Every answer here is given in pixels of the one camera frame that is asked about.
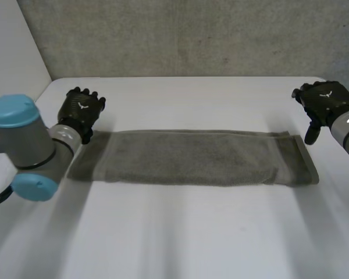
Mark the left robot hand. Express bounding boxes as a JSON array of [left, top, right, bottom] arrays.
[[56, 86, 107, 145]]

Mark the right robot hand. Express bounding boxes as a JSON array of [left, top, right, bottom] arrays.
[[291, 80, 349, 146]]

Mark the grey towel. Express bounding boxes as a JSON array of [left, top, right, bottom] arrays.
[[66, 130, 320, 188]]

